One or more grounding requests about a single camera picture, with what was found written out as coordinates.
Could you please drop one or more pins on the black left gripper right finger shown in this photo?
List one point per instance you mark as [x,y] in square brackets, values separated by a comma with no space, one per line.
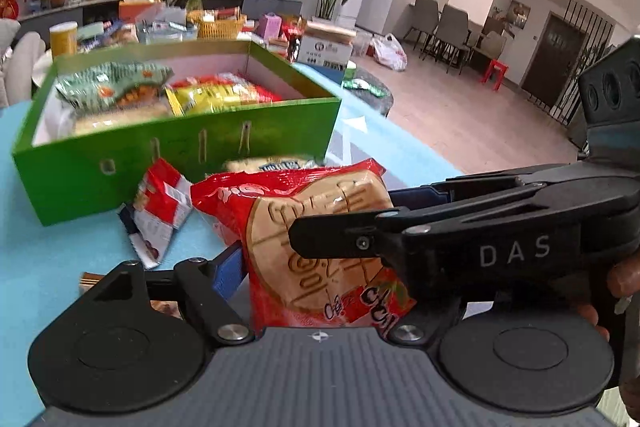
[353,235]

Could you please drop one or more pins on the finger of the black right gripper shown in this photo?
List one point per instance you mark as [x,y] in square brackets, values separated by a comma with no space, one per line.
[427,321]

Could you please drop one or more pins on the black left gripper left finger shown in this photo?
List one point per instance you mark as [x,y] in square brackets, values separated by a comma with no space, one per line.
[119,314]

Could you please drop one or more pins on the red waffle snack packet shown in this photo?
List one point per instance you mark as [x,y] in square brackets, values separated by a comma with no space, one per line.
[304,270]

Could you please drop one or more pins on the red white snack packet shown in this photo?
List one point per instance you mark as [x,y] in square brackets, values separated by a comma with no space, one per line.
[161,206]

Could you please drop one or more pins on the brown snack under gripper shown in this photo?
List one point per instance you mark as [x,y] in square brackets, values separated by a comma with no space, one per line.
[88,280]

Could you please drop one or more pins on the green wrapped candy packet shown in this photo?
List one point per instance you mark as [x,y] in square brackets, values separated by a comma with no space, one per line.
[359,84]

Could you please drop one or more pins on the green snack box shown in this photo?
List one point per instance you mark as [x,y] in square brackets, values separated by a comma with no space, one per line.
[77,176]

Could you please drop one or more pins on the red plastic stool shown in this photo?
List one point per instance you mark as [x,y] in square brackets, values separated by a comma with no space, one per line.
[497,69]

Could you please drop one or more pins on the dark wooden door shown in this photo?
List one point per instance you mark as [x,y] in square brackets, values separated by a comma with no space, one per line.
[554,60]

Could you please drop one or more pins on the beige snack packet in box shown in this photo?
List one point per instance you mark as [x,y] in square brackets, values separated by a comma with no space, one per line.
[120,118]

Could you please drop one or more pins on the white plastic bag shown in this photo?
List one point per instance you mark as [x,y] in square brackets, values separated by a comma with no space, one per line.
[388,52]

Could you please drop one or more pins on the yellow red snack bag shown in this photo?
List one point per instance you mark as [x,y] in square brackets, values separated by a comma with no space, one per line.
[215,94]

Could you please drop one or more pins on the white cardboard box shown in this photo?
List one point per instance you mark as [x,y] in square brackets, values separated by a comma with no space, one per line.
[325,45]

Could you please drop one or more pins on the green snack bag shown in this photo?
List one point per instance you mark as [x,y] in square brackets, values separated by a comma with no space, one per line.
[98,89]

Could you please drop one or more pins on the grey dining chair middle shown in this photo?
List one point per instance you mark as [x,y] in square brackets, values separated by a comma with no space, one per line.
[450,40]

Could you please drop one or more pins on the grey dining chair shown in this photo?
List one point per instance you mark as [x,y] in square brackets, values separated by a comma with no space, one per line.
[424,18]
[450,40]

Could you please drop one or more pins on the grey dining chair left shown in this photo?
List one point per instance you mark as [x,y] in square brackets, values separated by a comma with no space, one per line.
[424,18]

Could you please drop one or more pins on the pink container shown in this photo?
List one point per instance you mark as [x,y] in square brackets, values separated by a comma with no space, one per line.
[269,26]

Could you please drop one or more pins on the woven yellow basket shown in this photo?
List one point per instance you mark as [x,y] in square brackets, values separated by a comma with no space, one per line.
[212,28]

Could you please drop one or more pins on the yellow tin can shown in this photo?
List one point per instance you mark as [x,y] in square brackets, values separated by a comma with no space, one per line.
[63,39]

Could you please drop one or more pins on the orange box on table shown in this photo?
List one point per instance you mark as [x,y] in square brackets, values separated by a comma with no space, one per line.
[129,10]

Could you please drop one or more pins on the white chair at left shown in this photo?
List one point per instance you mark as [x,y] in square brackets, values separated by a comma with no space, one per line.
[17,62]

